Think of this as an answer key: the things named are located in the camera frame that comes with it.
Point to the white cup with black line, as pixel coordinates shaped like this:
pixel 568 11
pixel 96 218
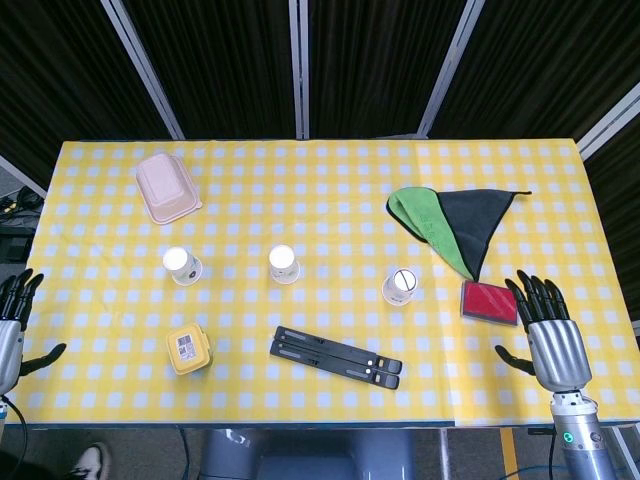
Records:
pixel 400 287

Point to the pink plastic lunch box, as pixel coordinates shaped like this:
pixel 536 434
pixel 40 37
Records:
pixel 165 187

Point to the metal table leg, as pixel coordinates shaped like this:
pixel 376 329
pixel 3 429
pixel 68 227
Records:
pixel 443 452

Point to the black folding laptop stand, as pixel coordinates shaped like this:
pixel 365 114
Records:
pixel 325 352

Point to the grey screen frame post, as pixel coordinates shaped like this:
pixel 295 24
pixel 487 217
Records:
pixel 145 75
pixel 607 117
pixel 22 175
pixel 450 75
pixel 299 70

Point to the white leaf print paper cup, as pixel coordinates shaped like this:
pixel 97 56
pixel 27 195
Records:
pixel 182 270

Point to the green container with yellow lid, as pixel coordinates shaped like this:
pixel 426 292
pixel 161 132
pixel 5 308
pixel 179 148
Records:
pixel 187 350

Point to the yellow checked tablecloth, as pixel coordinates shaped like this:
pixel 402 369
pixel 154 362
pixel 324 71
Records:
pixel 320 175

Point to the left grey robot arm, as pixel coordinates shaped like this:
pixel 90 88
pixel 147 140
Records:
pixel 2 407

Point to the red ink pad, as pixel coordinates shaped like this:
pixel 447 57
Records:
pixel 487 302

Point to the green and black cloth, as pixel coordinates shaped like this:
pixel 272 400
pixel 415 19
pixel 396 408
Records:
pixel 465 215

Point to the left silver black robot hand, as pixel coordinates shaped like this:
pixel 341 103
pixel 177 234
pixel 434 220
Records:
pixel 10 345

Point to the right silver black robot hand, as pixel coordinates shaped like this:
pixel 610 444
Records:
pixel 560 350

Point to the white and black shoe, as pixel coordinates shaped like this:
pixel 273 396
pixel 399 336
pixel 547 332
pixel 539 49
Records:
pixel 92 462

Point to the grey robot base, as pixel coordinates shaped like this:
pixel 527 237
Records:
pixel 310 455

